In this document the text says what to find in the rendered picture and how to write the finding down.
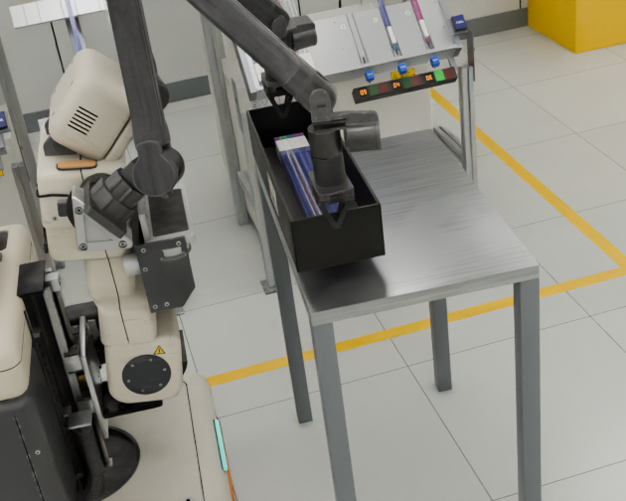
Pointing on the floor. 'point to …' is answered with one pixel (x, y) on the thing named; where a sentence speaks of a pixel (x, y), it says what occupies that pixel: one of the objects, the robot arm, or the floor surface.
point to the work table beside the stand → (413, 287)
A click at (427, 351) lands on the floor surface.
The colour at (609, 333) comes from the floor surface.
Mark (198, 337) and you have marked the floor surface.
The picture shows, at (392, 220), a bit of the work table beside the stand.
